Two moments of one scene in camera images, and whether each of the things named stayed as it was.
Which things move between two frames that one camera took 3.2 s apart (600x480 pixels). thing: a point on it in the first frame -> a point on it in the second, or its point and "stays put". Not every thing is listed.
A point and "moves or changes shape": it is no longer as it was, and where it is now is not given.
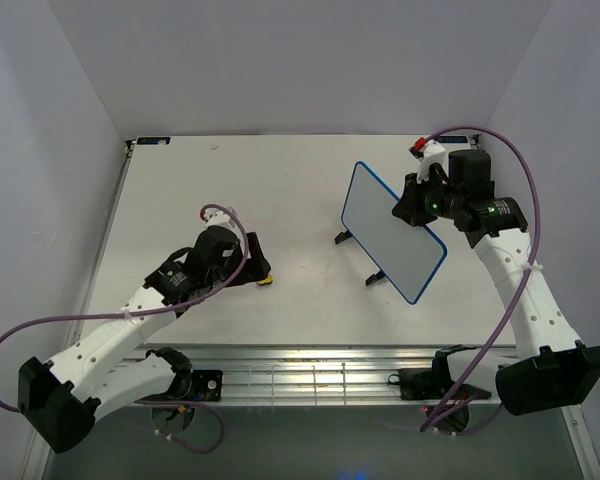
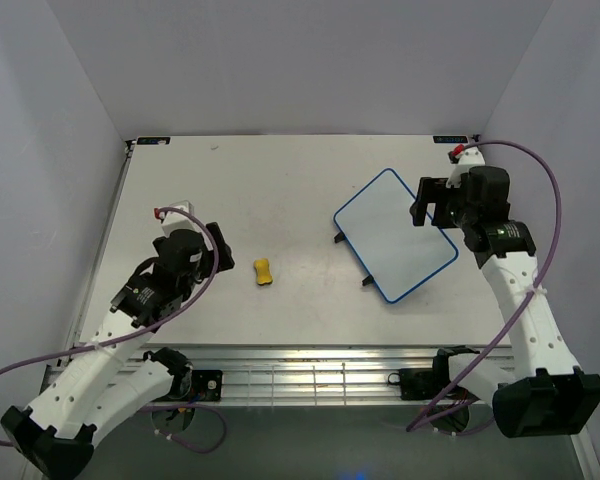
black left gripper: (256, 267) -> (225, 260)
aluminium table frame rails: (307, 372) stays put
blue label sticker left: (156, 140) stays put
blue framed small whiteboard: (410, 256) moves or changes shape
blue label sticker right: (453, 139) stays put
